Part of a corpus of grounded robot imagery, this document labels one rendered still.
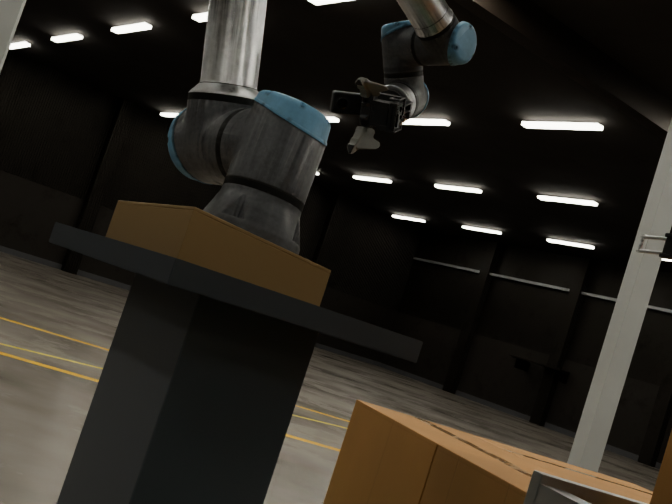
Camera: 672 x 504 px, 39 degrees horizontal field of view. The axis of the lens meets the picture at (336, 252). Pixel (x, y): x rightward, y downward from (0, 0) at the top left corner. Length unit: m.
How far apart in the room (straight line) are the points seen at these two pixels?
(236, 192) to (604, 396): 3.87
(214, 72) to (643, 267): 3.83
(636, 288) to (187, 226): 4.06
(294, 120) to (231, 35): 0.25
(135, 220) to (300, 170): 0.30
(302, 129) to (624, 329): 3.83
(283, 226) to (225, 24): 0.43
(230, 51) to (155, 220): 0.40
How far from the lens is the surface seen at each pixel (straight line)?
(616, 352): 5.30
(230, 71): 1.82
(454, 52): 2.05
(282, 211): 1.63
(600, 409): 5.29
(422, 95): 2.18
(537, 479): 1.56
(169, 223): 1.54
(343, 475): 2.72
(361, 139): 1.97
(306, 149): 1.66
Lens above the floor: 0.73
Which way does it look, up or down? 4 degrees up
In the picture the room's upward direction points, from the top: 18 degrees clockwise
